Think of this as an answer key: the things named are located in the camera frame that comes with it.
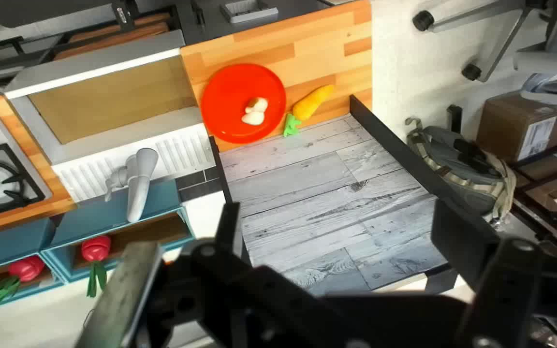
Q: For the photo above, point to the grey tripod legs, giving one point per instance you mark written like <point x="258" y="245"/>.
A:
<point x="478" y="11"/>

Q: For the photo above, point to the blue toy drawer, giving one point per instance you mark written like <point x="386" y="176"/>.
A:
<point x="155" y="228"/>
<point x="47" y="286"/>

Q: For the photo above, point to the white toy food piece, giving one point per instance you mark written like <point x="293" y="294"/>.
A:
<point x="254" y="110"/>

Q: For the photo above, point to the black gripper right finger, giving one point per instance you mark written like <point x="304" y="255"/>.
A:
<point x="507" y="290"/>

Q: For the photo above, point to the grey wood-print backdrop board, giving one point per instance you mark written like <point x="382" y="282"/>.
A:
<point x="330" y="205"/>

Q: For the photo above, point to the red toy radish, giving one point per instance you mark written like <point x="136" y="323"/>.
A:
<point x="96" y="247"/>
<point x="26" y="269"/>

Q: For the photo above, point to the silver toy faucet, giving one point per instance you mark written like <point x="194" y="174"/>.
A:
<point x="138" y="184"/>

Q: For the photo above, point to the orange plastic plate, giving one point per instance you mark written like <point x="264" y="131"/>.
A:
<point x="227" y="97"/>

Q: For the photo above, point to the grey backpack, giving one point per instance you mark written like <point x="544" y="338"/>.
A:
<point x="446" y="160"/>

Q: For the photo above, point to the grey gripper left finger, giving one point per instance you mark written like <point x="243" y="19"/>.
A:
<point x="125" y="290"/>

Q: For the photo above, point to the yellow toy carrot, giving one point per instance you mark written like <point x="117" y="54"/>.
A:
<point x="312" y="102"/>

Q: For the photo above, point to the white toy sink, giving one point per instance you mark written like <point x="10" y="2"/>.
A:
<point x="183" y="149"/>

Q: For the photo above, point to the wooden toy kitchen countertop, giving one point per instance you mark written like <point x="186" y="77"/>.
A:
<point x="318" y="44"/>

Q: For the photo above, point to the brown cardboard box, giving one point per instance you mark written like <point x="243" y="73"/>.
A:
<point x="511" y="122"/>

